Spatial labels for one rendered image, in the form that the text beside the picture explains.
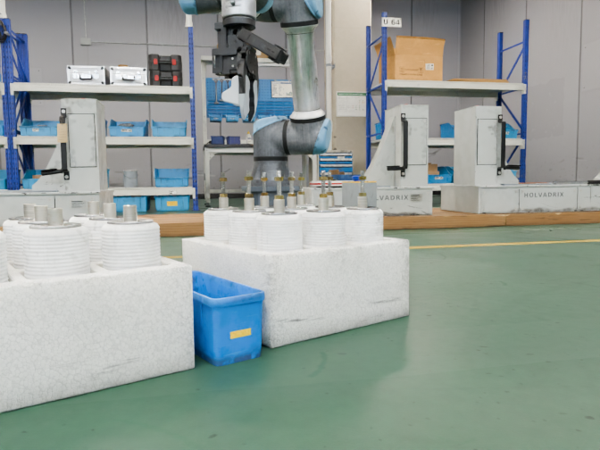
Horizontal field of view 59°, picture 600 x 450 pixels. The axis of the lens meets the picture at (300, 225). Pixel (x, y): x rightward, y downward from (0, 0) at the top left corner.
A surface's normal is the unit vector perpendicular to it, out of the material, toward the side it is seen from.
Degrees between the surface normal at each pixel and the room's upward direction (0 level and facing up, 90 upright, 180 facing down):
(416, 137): 90
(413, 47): 102
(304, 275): 90
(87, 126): 90
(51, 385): 90
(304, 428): 0
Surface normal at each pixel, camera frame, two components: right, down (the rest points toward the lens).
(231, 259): -0.80, 0.06
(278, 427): -0.01, -1.00
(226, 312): 0.59, 0.10
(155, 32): 0.20, 0.08
